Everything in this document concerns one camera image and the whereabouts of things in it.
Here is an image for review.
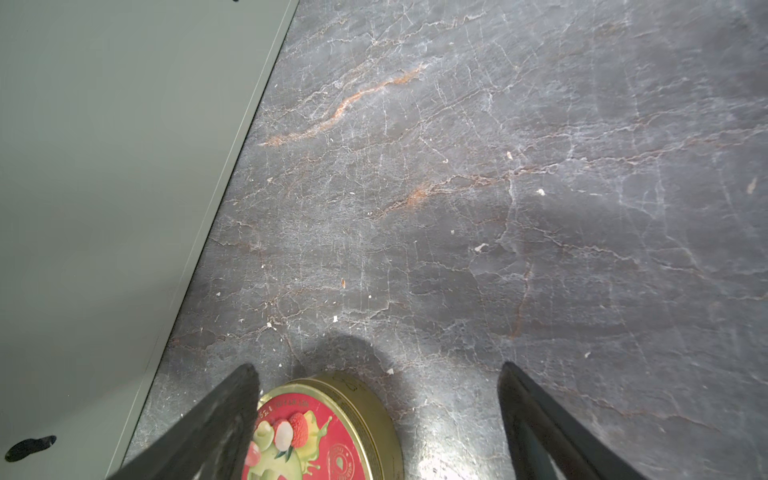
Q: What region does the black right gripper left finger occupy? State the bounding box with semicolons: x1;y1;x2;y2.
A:
112;364;260;480

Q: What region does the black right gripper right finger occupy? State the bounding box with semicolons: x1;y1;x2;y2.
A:
497;361;643;479

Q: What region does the red lid tin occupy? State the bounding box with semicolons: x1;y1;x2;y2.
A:
241;371;405;480

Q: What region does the grey metal cabinet counter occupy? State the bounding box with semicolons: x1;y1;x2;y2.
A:
1;1;297;479

